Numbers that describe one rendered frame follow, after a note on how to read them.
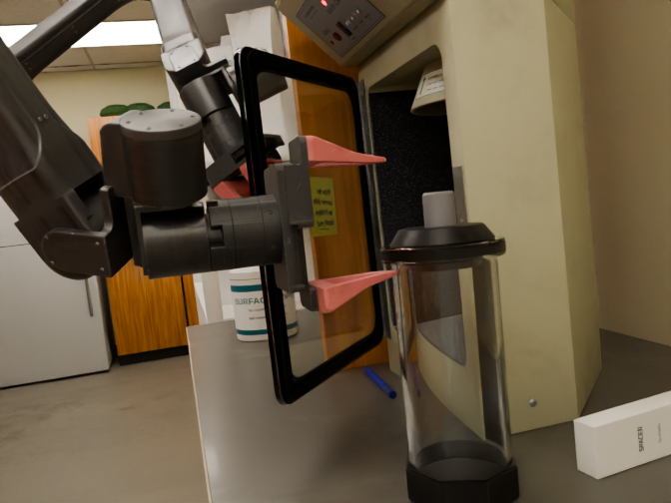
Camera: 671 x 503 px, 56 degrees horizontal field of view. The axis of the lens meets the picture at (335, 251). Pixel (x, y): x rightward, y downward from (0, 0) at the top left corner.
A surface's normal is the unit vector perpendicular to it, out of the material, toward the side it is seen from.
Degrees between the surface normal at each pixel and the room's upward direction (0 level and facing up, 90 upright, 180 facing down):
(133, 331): 90
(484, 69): 90
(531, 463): 0
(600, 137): 90
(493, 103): 90
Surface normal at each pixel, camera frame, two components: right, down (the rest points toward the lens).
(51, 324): 0.25, 0.05
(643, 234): -0.96, 0.13
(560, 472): -0.11, -0.99
